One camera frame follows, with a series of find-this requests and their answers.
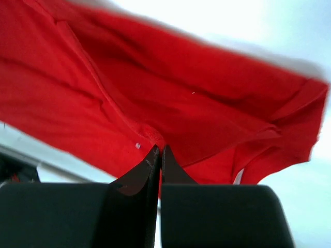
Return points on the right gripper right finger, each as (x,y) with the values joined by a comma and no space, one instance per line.
(213,215)

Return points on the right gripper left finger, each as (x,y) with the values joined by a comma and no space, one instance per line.
(117,214)

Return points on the red t-shirt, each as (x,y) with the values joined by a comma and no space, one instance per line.
(107,87)

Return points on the aluminium table frame rail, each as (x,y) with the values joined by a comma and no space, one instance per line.
(73,171)

